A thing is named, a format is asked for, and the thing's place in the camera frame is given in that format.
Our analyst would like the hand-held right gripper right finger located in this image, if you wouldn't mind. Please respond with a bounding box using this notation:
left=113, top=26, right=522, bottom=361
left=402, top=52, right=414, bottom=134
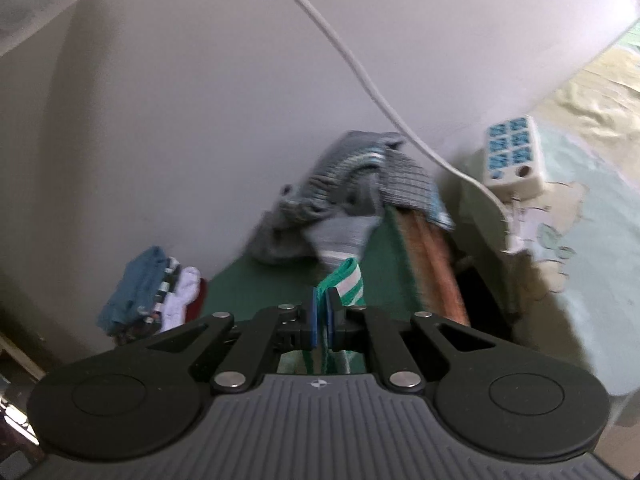
left=325, top=290, right=496, bottom=392

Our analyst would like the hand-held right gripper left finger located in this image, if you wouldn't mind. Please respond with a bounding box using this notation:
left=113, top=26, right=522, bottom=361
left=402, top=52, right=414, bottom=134
left=147, top=290, right=321, bottom=393

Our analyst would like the green white striped shirt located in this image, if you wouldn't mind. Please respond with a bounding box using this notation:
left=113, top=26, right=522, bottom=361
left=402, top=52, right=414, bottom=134
left=277, top=257, right=368, bottom=376

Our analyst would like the green table cover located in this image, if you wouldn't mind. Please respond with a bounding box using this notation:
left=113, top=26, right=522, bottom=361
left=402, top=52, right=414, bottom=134
left=202, top=205, right=422, bottom=376

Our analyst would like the folded dark red garment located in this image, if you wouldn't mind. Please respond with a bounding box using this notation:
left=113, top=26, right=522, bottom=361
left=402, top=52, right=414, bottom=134
left=185, top=277, right=209, bottom=324

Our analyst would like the folded white garment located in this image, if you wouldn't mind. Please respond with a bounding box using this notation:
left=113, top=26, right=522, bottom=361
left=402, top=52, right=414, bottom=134
left=160, top=266, right=202, bottom=333

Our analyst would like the plain grey garment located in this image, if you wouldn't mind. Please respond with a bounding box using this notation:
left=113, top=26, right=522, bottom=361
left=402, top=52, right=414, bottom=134
left=250, top=131, right=407, bottom=273

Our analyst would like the grey checked garment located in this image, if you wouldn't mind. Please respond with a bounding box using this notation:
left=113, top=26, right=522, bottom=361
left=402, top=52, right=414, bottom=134
left=380, top=147, right=456, bottom=232

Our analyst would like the folded blue garment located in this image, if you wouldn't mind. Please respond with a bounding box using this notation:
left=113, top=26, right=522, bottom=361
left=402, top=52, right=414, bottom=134
left=97, top=246, right=168, bottom=335

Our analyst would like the white blue power strip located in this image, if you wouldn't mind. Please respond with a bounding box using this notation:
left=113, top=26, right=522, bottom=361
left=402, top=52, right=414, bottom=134
left=482, top=115, right=547, bottom=197

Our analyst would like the pale green bed sheet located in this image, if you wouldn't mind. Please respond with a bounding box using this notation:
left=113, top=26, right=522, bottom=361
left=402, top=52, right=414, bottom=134
left=457, top=25, right=640, bottom=398

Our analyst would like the wooden table frame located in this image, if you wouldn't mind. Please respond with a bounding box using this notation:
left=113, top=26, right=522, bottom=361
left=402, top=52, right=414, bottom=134
left=394, top=207, right=472, bottom=330

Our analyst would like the white cable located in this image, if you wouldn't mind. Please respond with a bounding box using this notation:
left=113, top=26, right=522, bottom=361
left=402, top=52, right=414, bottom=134
left=259, top=0, right=512, bottom=257

